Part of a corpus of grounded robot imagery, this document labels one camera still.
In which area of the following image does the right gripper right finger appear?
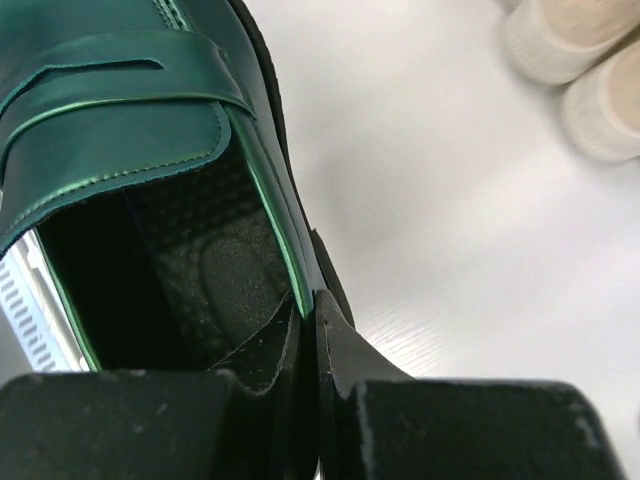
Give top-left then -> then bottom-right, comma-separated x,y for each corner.
315,290 -> 624,480

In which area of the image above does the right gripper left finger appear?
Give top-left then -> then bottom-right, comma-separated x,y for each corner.
1,297 -> 318,479

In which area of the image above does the green pointed shoe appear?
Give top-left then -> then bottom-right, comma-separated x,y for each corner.
1,0 -> 350,371

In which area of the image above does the slotted cable duct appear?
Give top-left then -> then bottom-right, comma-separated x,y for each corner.
1,230 -> 100,373

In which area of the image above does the beige lace sneaker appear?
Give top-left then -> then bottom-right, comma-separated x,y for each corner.
561,41 -> 639,162
504,1 -> 639,86

